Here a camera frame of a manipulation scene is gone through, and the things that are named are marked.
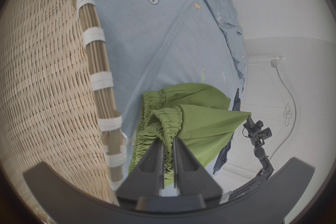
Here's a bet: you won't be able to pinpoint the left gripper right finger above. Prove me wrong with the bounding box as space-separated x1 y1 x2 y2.
172 137 222 200

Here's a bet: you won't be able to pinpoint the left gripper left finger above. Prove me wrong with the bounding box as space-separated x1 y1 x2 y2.
115 137 164 200

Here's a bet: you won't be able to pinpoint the green shorts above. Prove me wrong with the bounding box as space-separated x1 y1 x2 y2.
128 83 252 189

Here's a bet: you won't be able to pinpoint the dark blue garment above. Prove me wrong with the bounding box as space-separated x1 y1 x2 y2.
212 88 242 175

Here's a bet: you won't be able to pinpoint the bed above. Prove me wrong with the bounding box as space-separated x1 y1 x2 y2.
26 0 334 192

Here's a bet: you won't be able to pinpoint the round woven basket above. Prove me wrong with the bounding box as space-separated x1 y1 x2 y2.
0 0 129 205

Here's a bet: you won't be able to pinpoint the pale blue quilt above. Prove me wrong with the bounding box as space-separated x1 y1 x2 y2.
167 0 248 79

